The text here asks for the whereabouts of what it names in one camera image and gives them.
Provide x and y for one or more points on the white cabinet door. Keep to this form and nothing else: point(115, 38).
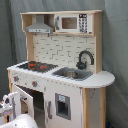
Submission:
point(62, 106)

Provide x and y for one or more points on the black toy faucet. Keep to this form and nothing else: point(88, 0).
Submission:
point(82, 65)

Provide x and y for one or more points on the toy microwave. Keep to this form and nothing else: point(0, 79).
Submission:
point(73, 23)

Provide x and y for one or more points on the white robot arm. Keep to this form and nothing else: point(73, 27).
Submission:
point(21, 121)

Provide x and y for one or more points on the grey toy sink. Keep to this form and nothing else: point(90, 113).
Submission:
point(73, 74)

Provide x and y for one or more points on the grey backdrop curtain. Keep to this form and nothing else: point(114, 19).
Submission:
point(115, 45)

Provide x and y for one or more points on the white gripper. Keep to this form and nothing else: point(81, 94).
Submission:
point(10, 106)

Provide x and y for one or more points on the white oven door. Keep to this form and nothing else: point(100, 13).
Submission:
point(26, 99)

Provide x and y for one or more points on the wooden toy kitchen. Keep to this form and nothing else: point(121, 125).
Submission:
point(62, 49)

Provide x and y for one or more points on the grey range hood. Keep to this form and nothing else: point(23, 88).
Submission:
point(40, 26)

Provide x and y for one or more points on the red stove knob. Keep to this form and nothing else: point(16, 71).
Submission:
point(15, 78)
point(34, 83)

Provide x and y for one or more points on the left red stove knob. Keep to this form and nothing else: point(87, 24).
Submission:
point(15, 78)

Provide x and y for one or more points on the black toy stovetop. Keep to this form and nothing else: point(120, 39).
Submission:
point(37, 66)

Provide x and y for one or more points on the right red stove knob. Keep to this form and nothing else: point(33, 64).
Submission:
point(34, 83)

